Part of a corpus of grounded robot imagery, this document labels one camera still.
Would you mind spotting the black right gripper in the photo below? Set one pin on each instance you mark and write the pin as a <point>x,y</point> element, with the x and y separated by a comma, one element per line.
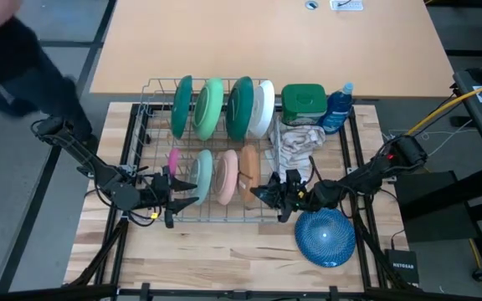
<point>297,196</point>

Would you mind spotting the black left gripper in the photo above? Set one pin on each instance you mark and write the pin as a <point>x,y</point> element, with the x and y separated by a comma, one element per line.
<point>157,192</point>

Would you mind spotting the pale green plate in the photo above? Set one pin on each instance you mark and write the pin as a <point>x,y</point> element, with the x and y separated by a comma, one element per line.
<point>202,175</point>

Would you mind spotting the orange divided plate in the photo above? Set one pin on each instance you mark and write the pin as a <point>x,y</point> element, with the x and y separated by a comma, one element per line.
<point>249,171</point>

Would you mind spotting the pink plate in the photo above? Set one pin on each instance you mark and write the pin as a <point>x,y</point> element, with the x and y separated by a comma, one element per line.
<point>226,177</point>

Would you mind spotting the white striped dish towel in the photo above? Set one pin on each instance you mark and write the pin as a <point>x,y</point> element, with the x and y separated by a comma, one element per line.
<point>297,146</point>

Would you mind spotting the dark blue plate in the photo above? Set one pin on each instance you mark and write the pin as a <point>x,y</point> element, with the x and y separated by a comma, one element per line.
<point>324,238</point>

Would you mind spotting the dark green plate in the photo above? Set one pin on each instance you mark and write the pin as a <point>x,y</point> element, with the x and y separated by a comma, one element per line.
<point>181,106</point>

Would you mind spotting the white plate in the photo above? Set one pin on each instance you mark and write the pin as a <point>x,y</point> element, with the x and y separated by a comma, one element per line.
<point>263,108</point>

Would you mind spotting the mint green plate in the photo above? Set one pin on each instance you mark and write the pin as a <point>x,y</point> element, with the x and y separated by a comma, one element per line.
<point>208,108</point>

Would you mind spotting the teal green plate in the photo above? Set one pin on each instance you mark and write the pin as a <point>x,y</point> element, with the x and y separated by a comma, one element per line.
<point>239,108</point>

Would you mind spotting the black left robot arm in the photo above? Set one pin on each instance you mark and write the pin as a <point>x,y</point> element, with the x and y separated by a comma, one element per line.
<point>98,171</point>

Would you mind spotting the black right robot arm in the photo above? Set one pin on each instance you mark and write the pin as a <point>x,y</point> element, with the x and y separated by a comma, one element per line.
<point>370,175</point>

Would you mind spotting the green lidded container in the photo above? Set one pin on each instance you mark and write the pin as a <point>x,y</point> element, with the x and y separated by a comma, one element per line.
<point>304,104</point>

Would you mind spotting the blue dish soap bottle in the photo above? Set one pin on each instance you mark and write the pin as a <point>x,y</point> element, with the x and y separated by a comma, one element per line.
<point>336,110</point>

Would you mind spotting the light orange desk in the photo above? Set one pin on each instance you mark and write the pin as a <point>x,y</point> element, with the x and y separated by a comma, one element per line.
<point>266,42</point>

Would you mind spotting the white desk power outlet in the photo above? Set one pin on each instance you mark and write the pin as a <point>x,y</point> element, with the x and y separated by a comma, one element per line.
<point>346,5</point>

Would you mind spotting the person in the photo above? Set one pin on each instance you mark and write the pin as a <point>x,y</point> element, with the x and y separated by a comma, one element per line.
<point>15,62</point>

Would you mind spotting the black desk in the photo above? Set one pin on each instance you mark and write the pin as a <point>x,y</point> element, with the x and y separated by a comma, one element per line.
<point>475,121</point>

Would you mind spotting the black metal table frame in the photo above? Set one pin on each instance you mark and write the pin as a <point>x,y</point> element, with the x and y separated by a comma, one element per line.
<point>118,263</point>

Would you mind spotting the black Netgear network switch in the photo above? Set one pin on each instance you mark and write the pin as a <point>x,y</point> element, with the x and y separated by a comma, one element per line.
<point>402,265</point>

